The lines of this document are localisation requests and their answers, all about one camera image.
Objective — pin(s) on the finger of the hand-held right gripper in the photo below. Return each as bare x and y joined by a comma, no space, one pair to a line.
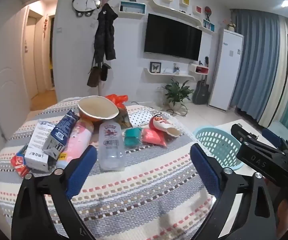
271,137
261,161

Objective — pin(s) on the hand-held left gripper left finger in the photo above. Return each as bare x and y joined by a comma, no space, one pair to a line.
84,170

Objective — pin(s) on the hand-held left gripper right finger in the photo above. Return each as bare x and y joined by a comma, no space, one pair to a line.
203,170

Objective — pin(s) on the light blue plastic basket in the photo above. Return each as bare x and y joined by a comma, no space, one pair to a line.
216,140

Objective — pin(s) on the white cardboard box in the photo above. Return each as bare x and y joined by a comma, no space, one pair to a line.
37,150

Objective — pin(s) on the brown snack bag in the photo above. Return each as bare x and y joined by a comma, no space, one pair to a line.
124,117

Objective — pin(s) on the orange plastic bag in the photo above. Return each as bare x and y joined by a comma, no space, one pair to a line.
116,99

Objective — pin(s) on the person's right hand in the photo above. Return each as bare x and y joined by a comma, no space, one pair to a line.
285,215

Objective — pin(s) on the pink plastic bottle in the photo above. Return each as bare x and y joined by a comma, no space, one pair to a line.
77,140

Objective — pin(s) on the clear plastic bottle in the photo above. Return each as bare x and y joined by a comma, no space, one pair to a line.
111,145

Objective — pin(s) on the blue milk carton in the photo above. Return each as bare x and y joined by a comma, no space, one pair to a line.
61,132

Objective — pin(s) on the white lace cover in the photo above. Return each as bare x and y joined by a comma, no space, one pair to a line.
182,125

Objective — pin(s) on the teal packet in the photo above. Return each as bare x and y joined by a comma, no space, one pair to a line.
132,137

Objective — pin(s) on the striped woven blanket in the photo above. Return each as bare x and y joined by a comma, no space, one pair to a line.
139,192

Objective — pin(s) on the pink packet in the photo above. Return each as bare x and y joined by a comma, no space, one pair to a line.
154,137

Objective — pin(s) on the red white paper cup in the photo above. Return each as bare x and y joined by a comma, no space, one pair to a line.
162,125

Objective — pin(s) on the paper noodle bowl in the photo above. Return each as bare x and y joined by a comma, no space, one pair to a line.
96,107

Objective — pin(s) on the red snack packet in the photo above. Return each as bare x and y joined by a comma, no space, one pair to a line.
20,163

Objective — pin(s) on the blue cream striped curtain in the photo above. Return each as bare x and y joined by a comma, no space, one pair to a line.
258,67

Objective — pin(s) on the polka dot pillow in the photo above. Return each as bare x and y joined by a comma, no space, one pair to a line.
141,118

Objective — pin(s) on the black guitar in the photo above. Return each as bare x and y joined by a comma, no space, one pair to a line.
200,92

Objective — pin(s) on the pink coat rack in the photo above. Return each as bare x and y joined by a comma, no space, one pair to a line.
100,90

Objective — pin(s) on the white refrigerator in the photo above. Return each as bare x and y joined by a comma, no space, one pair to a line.
225,70

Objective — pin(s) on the green potted plant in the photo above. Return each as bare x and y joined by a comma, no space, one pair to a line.
176,91

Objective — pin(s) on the brown hanging bag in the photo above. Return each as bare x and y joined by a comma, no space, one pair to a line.
93,77

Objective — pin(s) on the black hanging bag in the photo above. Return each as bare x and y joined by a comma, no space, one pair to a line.
105,72

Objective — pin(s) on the pink white cubby shelf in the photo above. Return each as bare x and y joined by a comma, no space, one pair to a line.
197,68

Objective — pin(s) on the short wavy white shelf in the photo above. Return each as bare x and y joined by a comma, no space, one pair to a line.
169,75

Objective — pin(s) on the small figurine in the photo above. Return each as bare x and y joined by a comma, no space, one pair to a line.
176,68

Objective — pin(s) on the white door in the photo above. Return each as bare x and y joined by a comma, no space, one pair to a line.
6,92

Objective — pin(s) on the potted flowers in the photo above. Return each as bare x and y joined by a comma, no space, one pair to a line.
231,26

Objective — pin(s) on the ceiling light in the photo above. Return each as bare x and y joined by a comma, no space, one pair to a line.
285,3

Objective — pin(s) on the black coat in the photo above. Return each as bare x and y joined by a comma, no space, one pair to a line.
105,35

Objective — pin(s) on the black television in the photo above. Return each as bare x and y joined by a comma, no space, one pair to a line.
171,36

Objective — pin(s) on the red paddle ornament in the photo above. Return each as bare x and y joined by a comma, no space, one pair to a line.
207,11

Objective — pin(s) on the long wavy white shelf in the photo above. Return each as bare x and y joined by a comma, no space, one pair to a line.
173,11

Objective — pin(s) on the teal lined box shelf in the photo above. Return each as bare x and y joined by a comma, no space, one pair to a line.
132,7

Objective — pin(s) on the butterfly picture frame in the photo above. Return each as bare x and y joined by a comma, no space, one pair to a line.
155,67

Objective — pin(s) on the teal wall cube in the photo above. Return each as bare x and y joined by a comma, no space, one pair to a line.
208,24

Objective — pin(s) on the wall light switch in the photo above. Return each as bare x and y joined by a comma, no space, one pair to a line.
59,30

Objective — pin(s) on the small red wall cube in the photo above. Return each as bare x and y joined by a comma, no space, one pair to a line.
198,9

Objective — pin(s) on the panda wall mirror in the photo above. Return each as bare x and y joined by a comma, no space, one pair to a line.
85,2

